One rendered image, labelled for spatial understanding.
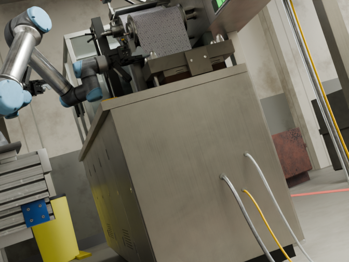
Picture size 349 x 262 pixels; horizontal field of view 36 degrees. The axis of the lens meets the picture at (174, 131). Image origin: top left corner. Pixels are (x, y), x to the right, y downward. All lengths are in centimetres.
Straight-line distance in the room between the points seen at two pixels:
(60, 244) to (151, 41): 329
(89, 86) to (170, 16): 53
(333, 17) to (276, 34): 527
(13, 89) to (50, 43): 449
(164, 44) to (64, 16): 415
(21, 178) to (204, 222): 75
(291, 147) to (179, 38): 343
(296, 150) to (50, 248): 276
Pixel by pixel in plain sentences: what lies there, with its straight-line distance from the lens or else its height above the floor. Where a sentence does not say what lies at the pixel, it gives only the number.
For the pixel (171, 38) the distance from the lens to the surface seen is 256.
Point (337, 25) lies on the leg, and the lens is 197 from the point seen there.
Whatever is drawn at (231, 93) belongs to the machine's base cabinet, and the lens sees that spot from 229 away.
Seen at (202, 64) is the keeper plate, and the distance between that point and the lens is 233.
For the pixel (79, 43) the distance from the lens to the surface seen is 358.
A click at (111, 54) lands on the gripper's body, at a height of 114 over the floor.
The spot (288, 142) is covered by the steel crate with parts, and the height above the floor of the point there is 47.
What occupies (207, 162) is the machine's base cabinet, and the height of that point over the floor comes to 53.
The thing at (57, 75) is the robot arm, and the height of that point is 111.
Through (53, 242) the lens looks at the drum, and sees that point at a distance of 546.
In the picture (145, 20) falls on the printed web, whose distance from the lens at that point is 257.
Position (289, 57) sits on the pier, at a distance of 721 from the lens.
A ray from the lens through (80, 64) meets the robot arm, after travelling 244.
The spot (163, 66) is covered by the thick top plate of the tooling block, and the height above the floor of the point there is 98.
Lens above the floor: 55
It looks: 4 degrees up
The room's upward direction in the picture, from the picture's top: 17 degrees counter-clockwise
